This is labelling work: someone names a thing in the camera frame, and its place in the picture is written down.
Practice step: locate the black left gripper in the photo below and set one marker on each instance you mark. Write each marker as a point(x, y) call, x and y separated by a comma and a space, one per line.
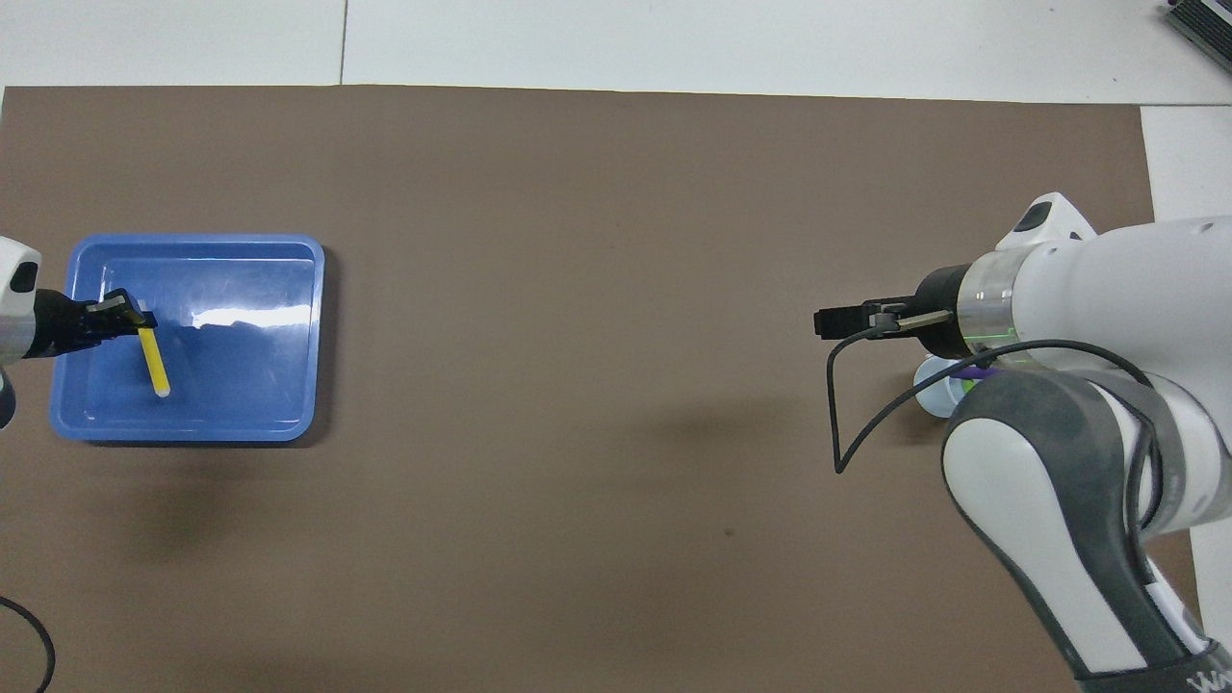
point(63, 325)

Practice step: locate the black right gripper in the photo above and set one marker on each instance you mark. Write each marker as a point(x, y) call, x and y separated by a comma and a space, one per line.
point(943, 308)

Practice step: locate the yellow marker pen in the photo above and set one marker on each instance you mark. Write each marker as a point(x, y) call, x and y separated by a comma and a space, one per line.
point(154, 364)

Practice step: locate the purple marker pen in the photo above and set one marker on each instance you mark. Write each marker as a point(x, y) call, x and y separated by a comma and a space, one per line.
point(980, 371)

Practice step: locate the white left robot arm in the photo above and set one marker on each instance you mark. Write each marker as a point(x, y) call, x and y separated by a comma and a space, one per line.
point(14, 289)

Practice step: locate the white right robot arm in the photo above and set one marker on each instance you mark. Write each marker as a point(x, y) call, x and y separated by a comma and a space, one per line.
point(1107, 289)

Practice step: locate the translucent plastic cup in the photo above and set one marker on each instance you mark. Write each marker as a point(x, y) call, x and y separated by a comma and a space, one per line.
point(932, 390)

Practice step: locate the blue plastic tray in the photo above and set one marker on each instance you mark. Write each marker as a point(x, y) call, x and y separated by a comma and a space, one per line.
point(250, 385)

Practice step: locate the brown table mat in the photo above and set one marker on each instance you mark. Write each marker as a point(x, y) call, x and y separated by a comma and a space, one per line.
point(616, 289)

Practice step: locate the grey ribbed device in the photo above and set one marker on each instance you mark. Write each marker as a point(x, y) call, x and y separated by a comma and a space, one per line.
point(1203, 21)

